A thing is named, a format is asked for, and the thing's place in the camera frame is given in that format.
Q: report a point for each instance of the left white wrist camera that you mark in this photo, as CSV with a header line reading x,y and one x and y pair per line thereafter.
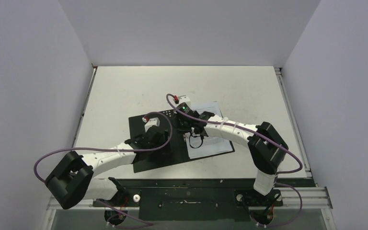
x,y
150,122

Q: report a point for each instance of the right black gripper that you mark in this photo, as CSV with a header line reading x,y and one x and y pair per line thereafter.
x,y
181,119

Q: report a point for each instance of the aluminium frame rail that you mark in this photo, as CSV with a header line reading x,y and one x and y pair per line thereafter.
x,y
307,209

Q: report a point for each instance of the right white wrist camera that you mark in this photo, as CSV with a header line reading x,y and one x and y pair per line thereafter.
x,y
177,100

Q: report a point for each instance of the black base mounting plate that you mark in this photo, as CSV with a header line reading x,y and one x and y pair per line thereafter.
x,y
191,199

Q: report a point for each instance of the cream and black file folder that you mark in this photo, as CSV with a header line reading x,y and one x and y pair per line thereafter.
x,y
175,139

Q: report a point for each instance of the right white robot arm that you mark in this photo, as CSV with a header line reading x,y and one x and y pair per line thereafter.
x,y
261,140

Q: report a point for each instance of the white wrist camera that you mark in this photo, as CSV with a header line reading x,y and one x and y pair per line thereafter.
x,y
150,122
177,100

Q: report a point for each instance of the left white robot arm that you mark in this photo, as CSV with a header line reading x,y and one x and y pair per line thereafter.
x,y
75,178

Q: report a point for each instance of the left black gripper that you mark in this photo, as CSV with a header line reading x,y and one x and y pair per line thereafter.
x,y
165,138

